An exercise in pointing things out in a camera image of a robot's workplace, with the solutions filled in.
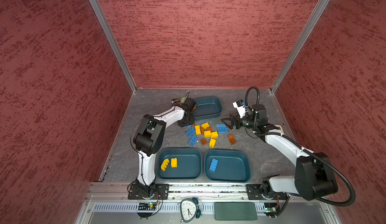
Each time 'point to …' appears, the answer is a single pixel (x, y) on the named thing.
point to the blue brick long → (213, 164)
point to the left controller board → (147, 206)
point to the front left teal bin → (189, 162)
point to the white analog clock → (188, 209)
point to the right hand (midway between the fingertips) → (225, 119)
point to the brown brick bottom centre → (203, 141)
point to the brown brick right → (231, 139)
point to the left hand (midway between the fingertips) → (188, 125)
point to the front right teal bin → (233, 165)
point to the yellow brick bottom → (212, 143)
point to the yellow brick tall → (198, 131)
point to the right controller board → (270, 207)
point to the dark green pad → (235, 211)
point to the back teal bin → (207, 107)
